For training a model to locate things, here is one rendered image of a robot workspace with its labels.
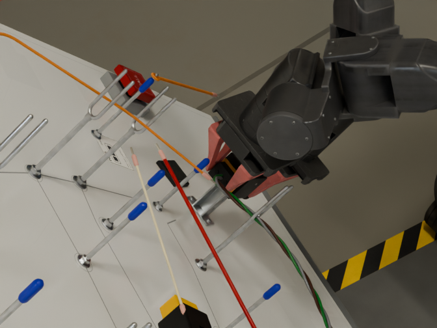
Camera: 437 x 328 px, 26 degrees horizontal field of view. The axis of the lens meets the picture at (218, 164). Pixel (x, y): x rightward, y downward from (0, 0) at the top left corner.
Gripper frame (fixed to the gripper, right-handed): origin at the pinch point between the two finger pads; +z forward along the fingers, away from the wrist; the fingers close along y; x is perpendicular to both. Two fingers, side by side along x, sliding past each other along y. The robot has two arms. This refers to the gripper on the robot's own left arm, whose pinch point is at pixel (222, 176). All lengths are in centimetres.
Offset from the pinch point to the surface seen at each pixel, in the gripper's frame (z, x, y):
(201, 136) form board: 16.6, 20.2, -13.0
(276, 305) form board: 9.2, 3.2, 15.1
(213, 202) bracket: 7.0, 3.4, 0.3
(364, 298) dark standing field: 77, 99, 16
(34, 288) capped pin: -21, -45, 10
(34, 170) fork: -4.6, -26.0, -6.7
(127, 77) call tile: 5.4, 3.4, -19.7
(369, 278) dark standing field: 76, 103, 13
